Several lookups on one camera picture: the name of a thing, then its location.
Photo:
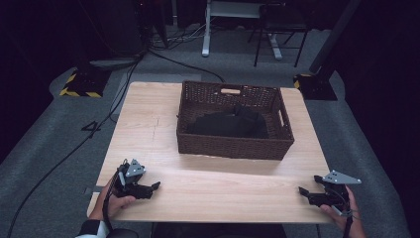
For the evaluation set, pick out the person's right hand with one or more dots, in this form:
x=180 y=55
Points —
x=345 y=216

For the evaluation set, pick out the black pants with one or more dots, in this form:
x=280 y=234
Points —
x=231 y=125

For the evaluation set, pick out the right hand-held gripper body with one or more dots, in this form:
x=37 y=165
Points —
x=335 y=193

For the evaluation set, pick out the person's left hand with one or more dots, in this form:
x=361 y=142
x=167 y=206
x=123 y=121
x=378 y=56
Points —
x=110 y=205

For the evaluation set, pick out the person's dark lap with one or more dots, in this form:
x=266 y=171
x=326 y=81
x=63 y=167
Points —
x=218 y=231

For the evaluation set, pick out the striped black stand base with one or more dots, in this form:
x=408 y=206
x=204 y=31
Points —
x=84 y=84
x=317 y=87

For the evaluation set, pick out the white desk frame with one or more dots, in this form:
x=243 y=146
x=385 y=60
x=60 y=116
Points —
x=206 y=29

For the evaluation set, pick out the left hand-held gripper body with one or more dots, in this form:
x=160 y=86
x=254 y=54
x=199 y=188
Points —
x=128 y=178

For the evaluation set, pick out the black slanted stand pole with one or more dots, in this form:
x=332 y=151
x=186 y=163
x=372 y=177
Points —
x=333 y=36

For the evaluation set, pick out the brown woven wicker basket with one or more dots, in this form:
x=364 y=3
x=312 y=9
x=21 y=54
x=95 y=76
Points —
x=231 y=148

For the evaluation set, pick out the black metal chair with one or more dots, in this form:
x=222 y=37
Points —
x=280 y=20

